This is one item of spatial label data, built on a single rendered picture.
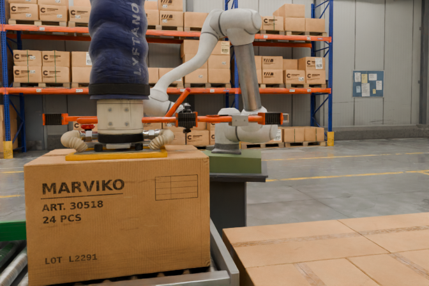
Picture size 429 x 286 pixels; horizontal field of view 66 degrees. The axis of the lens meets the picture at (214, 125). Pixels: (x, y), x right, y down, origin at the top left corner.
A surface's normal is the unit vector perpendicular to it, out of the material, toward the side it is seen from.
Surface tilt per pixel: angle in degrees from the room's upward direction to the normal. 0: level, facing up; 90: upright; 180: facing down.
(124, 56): 73
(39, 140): 90
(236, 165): 90
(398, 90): 90
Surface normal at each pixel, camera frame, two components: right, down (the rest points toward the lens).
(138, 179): 0.22, 0.05
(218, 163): -0.14, 0.06
